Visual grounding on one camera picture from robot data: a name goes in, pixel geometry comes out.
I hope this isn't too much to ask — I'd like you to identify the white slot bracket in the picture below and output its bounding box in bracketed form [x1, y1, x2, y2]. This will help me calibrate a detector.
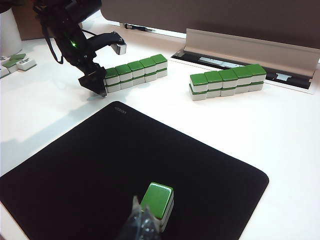
[273, 72, 292, 81]

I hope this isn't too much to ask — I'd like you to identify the white cable tray lid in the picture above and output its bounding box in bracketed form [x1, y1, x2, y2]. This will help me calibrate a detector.
[183, 28, 320, 81]

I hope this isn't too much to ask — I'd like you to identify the white cylindrical pot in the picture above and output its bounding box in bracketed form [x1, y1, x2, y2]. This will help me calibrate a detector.
[0, 7, 24, 54]

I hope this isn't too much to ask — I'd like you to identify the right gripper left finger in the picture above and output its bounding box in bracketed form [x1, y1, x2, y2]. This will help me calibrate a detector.
[117, 195, 148, 240]

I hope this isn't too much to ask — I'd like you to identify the dark pen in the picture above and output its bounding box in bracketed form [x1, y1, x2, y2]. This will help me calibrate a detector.
[124, 23, 156, 33]

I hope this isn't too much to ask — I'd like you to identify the black mouse mat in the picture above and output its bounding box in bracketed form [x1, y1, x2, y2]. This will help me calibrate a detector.
[0, 100, 270, 240]

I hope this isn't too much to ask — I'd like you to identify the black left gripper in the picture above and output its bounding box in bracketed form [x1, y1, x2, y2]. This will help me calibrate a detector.
[62, 43, 108, 98]

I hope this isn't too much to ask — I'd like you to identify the grey desk partition panel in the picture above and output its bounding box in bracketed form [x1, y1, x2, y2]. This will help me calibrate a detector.
[99, 0, 320, 51]

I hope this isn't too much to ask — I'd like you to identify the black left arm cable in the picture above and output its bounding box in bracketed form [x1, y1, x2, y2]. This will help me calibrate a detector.
[39, 21, 65, 65]

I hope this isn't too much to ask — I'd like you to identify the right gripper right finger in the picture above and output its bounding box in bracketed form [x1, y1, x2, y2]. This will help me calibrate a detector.
[143, 204, 163, 240]

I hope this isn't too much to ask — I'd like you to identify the brown cardboard box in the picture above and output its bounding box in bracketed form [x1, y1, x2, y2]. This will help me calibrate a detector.
[11, 0, 60, 41]

